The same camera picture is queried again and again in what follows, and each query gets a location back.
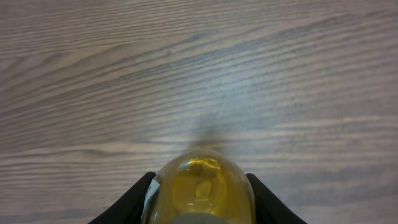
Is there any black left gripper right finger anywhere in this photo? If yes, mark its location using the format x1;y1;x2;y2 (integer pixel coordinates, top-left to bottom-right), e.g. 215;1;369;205
246;173;307;224

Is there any yellow liquid bottle grey cap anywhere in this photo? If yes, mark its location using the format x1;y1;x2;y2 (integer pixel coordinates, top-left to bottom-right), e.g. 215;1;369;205
141;149;256;223

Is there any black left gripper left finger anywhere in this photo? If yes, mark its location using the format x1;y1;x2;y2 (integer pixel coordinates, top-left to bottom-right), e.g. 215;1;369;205
89;172;156;224

